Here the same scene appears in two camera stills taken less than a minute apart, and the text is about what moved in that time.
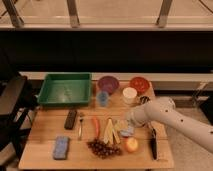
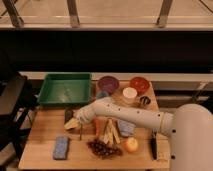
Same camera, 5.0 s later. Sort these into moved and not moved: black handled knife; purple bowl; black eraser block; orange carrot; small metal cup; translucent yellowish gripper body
Moved: translucent yellowish gripper body; black eraser block
Not moved: purple bowl; orange carrot; small metal cup; black handled knife
